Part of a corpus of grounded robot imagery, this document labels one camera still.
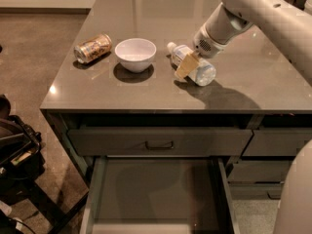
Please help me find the grey cabinet counter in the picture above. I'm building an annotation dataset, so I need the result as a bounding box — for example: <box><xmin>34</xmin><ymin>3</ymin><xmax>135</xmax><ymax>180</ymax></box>
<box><xmin>41</xmin><ymin>0</ymin><xmax>312</xmax><ymax>173</ymax></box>

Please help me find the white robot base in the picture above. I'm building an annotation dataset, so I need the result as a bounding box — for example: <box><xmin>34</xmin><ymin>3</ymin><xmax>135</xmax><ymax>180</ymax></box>
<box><xmin>273</xmin><ymin>140</ymin><xmax>312</xmax><ymax>234</ymax></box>

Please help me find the gold printed drink can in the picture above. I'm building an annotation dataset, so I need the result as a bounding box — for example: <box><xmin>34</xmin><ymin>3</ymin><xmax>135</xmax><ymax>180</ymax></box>
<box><xmin>73</xmin><ymin>34</ymin><xmax>112</xmax><ymax>64</ymax></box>

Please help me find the grey top left drawer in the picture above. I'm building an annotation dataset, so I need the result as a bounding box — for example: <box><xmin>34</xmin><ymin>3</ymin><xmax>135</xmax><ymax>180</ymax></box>
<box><xmin>67</xmin><ymin>127</ymin><xmax>253</xmax><ymax>157</ymax></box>

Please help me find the clear blue plastic water bottle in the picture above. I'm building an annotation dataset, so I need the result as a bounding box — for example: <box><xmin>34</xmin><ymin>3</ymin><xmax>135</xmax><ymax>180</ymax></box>
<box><xmin>167</xmin><ymin>42</ymin><xmax>216</xmax><ymax>87</ymax></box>

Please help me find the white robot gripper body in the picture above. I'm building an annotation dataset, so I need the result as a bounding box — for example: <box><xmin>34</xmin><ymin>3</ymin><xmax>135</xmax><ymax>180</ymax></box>
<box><xmin>193</xmin><ymin>23</ymin><xmax>228</xmax><ymax>59</ymax></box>

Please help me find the white ceramic bowl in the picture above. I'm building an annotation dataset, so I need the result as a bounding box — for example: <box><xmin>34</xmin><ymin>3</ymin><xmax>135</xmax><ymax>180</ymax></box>
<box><xmin>115</xmin><ymin>38</ymin><xmax>157</xmax><ymax>73</ymax></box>

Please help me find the grey bottom right drawer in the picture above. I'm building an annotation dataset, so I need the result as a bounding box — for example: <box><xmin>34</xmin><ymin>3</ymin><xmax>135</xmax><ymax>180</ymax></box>
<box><xmin>230</xmin><ymin>183</ymin><xmax>282</xmax><ymax>200</ymax></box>

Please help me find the black equipment cart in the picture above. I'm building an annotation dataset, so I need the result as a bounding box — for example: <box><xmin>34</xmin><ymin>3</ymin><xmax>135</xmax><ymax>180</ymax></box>
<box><xmin>0</xmin><ymin>95</ymin><xmax>43</xmax><ymax>234</ymax></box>

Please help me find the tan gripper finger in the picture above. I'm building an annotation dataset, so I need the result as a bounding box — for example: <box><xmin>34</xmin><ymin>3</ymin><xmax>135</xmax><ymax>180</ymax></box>
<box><xmin>175</xmin><ymin>52</ymin><xmax>199</xmax><ymax>78</ymax></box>

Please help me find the grey middle right drawer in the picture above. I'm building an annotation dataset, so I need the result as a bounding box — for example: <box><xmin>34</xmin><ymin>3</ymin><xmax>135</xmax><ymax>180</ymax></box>
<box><xmin>228</xmin><ymin>161</ymin><xmax>291</xmax><ymax>183</ymax></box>

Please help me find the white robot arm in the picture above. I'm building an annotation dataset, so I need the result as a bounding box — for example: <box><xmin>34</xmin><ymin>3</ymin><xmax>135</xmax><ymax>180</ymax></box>
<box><xmin>175</xmin><ymin>0</ymin><xmax>312</xmax><ymax>81</ymax></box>

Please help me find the open grey middle drawer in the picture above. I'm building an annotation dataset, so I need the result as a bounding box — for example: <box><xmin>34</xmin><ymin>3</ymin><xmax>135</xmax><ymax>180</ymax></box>
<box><xmin>79</xmin><ymin>157</ymin><xmax>241</xmax><ymax>234</ymax></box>

